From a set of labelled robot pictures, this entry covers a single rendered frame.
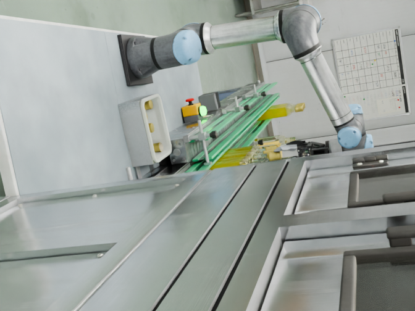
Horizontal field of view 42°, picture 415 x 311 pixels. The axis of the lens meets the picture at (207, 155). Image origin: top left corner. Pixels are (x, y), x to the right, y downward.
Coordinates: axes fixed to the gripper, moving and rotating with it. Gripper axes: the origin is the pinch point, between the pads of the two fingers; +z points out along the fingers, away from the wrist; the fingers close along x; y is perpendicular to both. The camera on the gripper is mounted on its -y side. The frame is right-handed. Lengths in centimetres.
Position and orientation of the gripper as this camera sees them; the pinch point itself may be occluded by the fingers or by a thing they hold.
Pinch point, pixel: (278, 155)
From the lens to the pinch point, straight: 211.8
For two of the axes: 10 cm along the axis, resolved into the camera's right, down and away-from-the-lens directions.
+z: -9.4, 1.3, 3.1
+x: 1.9, 9.6, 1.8
